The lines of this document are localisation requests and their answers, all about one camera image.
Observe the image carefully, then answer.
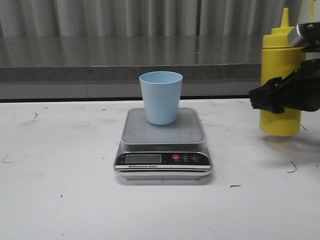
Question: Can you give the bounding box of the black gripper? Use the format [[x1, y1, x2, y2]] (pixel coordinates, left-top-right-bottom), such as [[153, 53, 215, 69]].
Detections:
[[249, 22, 320, 114]]

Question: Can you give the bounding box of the yellow squeeze bottle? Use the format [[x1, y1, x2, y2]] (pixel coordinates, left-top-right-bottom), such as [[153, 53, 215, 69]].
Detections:
[[259, 8, 307, 137]]

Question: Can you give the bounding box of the light blue plastic cup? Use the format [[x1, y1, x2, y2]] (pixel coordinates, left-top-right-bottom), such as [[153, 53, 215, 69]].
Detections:
[[139, 71, 183, 125]]

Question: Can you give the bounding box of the silver digital kitchen scale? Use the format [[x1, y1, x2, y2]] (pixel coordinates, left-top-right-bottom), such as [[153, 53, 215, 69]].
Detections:
[[113, 107, 213, 185]]

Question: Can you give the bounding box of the grey stone counter ledge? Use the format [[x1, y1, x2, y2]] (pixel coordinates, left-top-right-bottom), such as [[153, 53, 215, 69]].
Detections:
[[0, 35, 263, 102]]

